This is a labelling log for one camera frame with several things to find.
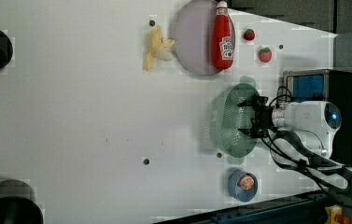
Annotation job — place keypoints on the lilac round plate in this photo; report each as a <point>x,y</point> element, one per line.
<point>192,33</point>

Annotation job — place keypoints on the light red strawberry toy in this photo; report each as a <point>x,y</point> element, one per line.
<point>265,55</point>

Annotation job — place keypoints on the yellow red emergency button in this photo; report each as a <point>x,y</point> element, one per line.
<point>336,216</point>

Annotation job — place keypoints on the red ketchup bottle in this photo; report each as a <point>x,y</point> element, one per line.
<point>222,45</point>

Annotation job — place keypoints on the black utensil holder cup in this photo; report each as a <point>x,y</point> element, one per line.
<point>18,204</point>

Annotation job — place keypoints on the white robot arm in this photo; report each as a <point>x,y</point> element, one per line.
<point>300,138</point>

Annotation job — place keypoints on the dark red strawberry toy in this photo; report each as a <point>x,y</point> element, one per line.
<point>249,35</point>

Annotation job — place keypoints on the blue bowl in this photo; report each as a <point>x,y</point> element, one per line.
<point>239,193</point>

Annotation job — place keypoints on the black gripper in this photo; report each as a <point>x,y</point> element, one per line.
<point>262,123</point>

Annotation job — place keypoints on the orange slice toy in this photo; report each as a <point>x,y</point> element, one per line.
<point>246,182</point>

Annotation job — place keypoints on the yellow banana peel toy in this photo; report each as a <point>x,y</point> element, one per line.
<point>158,47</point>

